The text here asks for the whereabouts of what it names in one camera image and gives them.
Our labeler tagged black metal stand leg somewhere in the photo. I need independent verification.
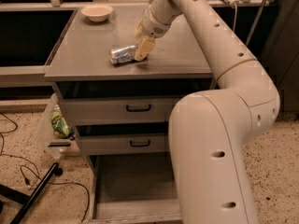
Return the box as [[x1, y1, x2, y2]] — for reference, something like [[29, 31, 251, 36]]
[[0, 162, 63, 224]]

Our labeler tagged black floor cable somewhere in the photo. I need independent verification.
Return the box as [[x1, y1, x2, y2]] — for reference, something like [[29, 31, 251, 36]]
[[0, 111, 91, 223]]

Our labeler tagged bottom grey drawer open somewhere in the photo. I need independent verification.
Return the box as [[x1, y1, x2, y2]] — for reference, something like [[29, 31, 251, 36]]
[[87, 153, 182, 224]]

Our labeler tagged white bowl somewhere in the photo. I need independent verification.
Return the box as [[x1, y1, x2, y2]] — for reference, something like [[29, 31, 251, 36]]
[[81, 5, 113, 22]]

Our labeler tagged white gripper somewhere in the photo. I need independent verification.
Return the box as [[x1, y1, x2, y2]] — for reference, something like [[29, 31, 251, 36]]
[[134, 7, 170, 61]]

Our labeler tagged clear plastic storage bin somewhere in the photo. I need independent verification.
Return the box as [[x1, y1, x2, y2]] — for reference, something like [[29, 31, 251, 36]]
[[36, 94, 79, 159]]

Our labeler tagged grey drawer cabinet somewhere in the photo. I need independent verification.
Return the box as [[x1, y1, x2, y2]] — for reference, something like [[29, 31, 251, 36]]
[[43, 4, 216, 224]]

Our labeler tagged white power cable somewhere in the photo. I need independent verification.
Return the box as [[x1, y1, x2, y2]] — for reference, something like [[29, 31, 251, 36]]
[[232, 3, 239, 33]]

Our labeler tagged grey metal diagonal rod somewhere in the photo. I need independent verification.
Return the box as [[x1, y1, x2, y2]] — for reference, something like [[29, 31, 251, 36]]
[[245, 0, 267, 46]]

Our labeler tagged top grey drawer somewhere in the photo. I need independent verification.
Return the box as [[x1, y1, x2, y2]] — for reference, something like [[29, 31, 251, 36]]
[[59, 97, 178, 126]]

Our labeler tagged green snack bag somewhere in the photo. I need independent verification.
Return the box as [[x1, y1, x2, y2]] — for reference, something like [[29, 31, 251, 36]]
[[50, 105, 72, 139]]

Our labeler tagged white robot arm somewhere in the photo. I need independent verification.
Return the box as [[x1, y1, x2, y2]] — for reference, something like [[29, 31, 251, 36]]
[[135, 0, 280, 224]]

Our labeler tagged middle grey drawer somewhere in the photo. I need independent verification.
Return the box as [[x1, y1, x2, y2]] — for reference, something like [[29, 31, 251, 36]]
[[76, 134, 169, 156]]

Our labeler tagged silver blue redbull can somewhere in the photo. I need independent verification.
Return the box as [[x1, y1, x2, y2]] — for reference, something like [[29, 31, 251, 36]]
[[109, 45, 138, 64]]

